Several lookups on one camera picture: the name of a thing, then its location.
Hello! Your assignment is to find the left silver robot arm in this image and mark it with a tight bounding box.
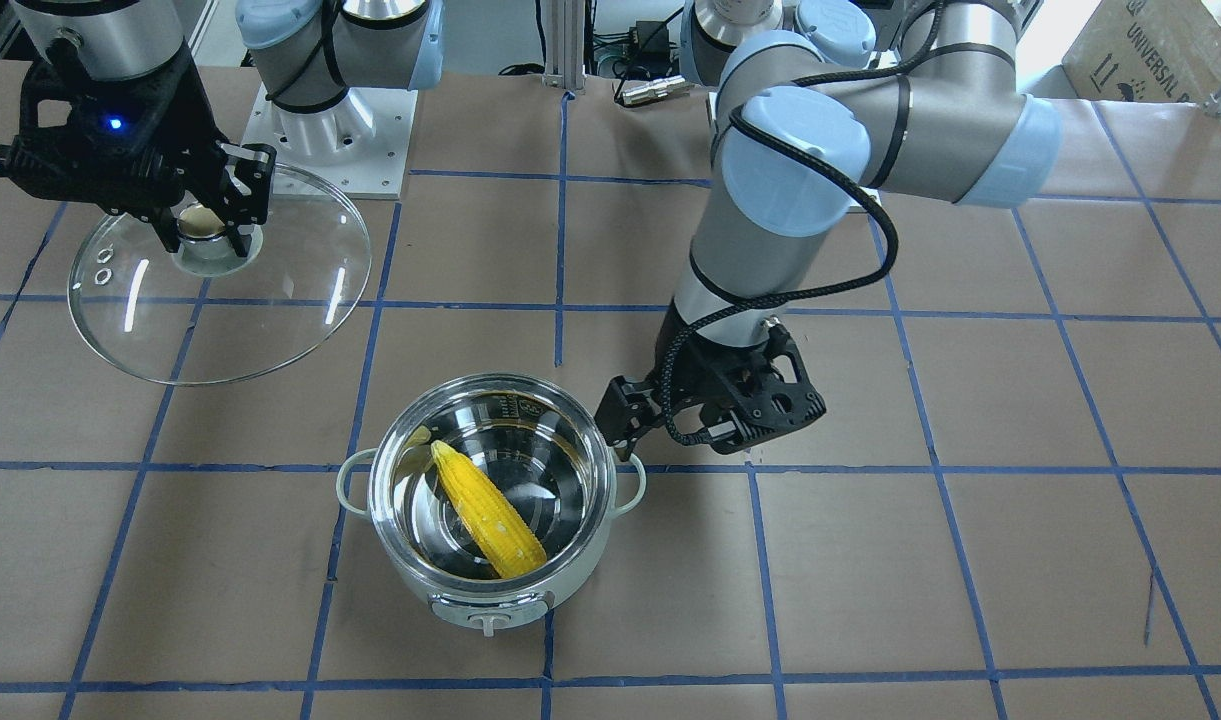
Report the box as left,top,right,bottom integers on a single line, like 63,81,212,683
595,1,1062,460

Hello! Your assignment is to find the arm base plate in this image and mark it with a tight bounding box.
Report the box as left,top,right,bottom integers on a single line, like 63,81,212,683
241,87,421,201

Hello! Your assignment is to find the pale green cooking pot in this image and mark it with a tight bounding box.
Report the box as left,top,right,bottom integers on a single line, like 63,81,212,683
335,372,647,635

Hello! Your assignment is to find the glass pot lid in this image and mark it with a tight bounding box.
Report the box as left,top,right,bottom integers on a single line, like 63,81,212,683
67,165,372,386

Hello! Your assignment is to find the yellow corn cob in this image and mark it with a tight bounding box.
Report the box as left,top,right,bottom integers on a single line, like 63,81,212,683
430,439,549,578

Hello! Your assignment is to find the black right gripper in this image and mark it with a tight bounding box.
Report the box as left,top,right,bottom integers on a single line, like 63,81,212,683
5,45,277,259

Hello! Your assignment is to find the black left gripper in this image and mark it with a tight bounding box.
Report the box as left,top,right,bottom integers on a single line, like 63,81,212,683
593,322,825,463

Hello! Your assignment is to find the brown paper table mat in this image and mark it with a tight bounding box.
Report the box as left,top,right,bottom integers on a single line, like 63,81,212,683
0,60,1221,720

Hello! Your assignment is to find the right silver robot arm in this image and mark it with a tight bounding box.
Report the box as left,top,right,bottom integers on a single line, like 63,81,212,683
0,1,444,260

